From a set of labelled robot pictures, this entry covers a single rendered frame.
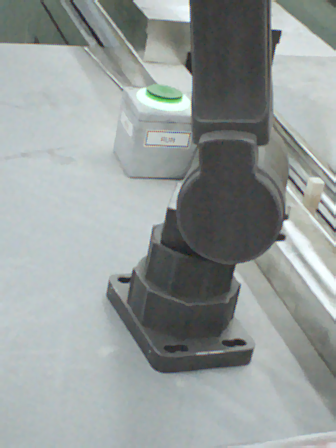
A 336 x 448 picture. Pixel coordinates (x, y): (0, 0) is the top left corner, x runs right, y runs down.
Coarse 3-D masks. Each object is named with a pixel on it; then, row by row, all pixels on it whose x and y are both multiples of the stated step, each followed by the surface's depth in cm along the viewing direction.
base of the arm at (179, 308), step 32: (160, 224) 84; (160, 256) 81; (192, 256) 80; (128, 288) 87; (160, 288) 81; (192, 288) 80; (224, 288) 82; (128, 320) 84; (160, 320) 81; (192, 320) 81; (224, 320) 83; (160, 352) 79; (192, 352) 80; (224, 352) 81
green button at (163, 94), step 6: (150, 90) 109; (156, 90) 110; (162, 90) 110; (168, 90) 110; (174, 90) 111; (150, 96) 109; (156, 96) 108; (162, 96) 108; (168, 96) 109; (174, 96) 109; (180, 96) 109; (162, 102) 108; (168, 102) 108; (174, 102) 109; (180, 102) 109
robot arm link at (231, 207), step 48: (192, 0) 72; (240, 0) 71; (192, 48) 74; (240, 48) 73; (192, 96) 75; (240, 96) 74; (240, 144) 73; (192, 192) 75; (240, 192) 74; (192, 240) 77; (240, 240) 76
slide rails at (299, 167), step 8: (280, 136) 120; (288, 152) 116; (296, 160) 114; (296, 168) 112; (304, 168) 113; (304, 176) 111; (312, 176) 111; (288, 184) 108; (296, 192) 107; (328, 192) 108; (304, 200) 105; (320, 200) 106; (328, 200) 106; (312, 208) 104; (328, 208) 105; (320, 224) 101; (328, 232) 100
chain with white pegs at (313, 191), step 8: (272, 128) 117; (288, 176) 112; (296, 184) 111; (312, 184) 105; (320, 184) 105; (312, 192) 105; (320, 192) 105; (312, 200) 106; (320, 216) 105; (328, 224) 104
